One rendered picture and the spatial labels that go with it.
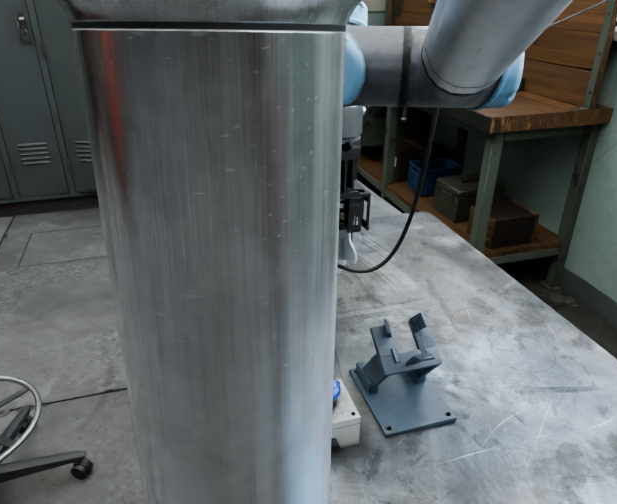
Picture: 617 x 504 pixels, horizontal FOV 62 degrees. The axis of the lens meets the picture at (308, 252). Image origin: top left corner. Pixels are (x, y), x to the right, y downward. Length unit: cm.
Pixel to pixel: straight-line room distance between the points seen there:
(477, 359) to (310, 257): 68
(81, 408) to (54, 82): 202
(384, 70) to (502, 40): 17
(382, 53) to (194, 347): 39
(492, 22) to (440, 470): 49
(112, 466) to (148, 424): 159
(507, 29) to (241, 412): 26
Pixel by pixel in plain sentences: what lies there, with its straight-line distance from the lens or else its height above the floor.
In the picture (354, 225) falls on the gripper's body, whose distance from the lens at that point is 67.
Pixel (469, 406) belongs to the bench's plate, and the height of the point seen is 80.
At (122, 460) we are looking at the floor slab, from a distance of 180.
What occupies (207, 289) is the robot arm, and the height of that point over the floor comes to 122.
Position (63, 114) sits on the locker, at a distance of 345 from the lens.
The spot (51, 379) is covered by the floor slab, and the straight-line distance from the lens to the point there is 219.
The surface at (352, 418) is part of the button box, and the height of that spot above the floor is 84.
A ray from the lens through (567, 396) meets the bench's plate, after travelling 82.
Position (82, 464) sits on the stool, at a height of 5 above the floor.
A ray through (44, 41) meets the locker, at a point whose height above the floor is 102.
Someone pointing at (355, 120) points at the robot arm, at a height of 116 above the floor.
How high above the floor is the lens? 130
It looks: 28 degrees down
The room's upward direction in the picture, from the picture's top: straight up
